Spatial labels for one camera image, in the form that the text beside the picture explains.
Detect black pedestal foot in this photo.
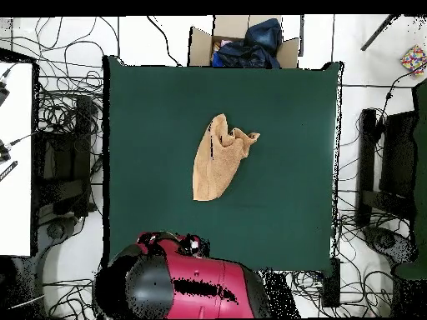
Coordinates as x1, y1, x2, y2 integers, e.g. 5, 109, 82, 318
45, 220, 69, 240
364, 226, 416, 264

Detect dark blue clothing pile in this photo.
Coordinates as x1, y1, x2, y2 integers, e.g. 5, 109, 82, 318
211, 17, 284, 69

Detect white desk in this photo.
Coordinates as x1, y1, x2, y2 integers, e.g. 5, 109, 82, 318
0, 61, 34, 258

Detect grey metal rod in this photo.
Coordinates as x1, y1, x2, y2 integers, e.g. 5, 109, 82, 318
359, 14, 399, 52

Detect dark green table cloth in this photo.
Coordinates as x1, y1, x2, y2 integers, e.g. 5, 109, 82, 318
102, 55, 344, 273

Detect dark green side cloth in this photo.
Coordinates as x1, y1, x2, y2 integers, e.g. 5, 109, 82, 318
393, 77, 427, 281

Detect black cable tangle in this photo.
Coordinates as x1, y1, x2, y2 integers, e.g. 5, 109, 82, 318
334, 186, 394, 318
33, 16, 104, 141

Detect brown cardboard box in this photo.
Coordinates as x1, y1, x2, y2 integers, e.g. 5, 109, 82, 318
188, 14, 301, 69

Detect black ridged strip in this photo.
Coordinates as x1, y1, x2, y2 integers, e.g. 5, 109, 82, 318
0, 160, 18, 183

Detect black frame stand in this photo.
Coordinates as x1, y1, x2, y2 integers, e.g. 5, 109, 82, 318
34, 94, 98, 218
354, 107, 418, 228

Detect orange terry towel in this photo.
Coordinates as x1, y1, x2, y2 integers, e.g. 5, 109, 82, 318
192, 112, 261, 202

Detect black power strip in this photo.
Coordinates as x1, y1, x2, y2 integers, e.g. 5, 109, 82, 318
321, 256, 341, 308

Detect multicoloured patterned item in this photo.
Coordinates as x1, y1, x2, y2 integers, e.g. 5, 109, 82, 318
399, 44, 427, 77

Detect black desk device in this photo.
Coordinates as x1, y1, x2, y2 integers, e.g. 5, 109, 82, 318
0, 79, 11, 108
0, 139, 12, 164

